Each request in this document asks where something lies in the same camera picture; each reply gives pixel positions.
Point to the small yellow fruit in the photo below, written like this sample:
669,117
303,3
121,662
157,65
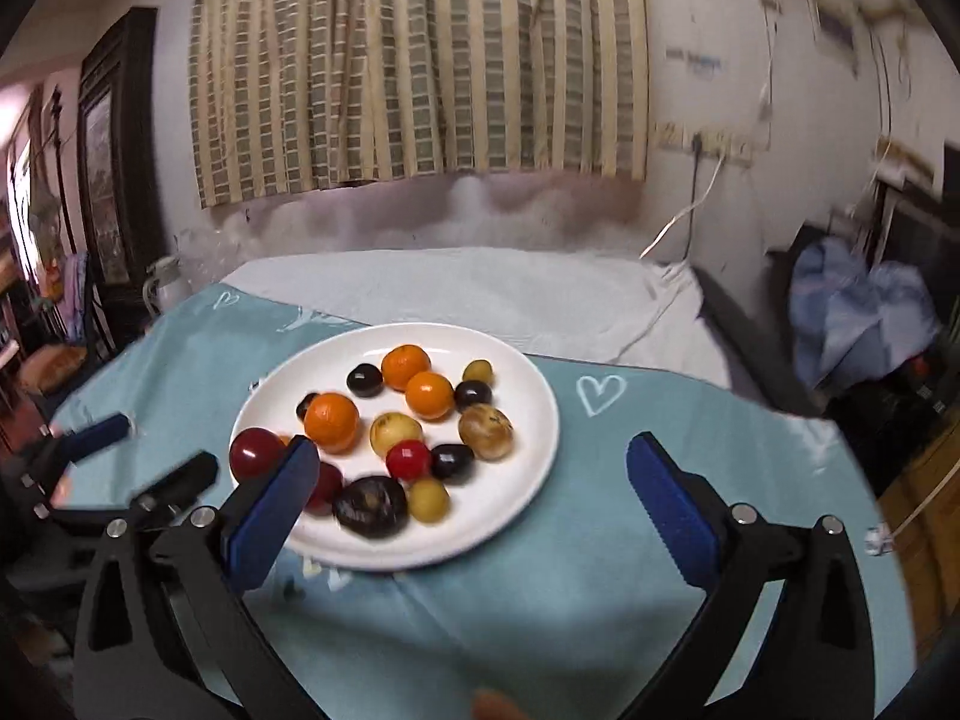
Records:
428,499

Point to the yellow-orange tangerine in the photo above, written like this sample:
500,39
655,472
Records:
331,421

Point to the person's right hand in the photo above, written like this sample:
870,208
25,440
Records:
499,709

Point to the white wall socket strip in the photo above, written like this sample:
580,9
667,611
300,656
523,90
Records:
731,144

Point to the orange cushion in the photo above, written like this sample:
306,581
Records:
52,367

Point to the brown passion fruit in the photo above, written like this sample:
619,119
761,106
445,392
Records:
485,431

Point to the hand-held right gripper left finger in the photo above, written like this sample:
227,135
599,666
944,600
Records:
270,510

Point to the small black plum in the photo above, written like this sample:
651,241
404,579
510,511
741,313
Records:
304,406

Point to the teal printed tablecloth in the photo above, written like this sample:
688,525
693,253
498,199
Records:
600,577

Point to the wooden cabinet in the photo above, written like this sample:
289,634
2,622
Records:
930,510

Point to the white blanket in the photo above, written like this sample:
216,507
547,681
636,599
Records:
487,292

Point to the blue clothes pile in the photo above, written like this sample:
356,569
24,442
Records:
847,315

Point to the white oval plate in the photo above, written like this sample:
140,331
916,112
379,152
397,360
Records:
517,487

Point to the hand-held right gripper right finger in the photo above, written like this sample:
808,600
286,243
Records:
675,510

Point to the yellow round fruit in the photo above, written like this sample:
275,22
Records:
395,433

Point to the bright red plum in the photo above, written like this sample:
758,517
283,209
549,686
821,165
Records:
408,459

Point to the white kettle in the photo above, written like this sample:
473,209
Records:
161,285

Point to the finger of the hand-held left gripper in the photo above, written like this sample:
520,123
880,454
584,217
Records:
97,433
176,480

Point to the large dark purple fruit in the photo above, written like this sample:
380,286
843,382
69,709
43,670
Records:
370,506

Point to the small green fruit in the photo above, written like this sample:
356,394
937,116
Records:
478,371

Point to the checked beige curtain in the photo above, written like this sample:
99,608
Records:
412,67

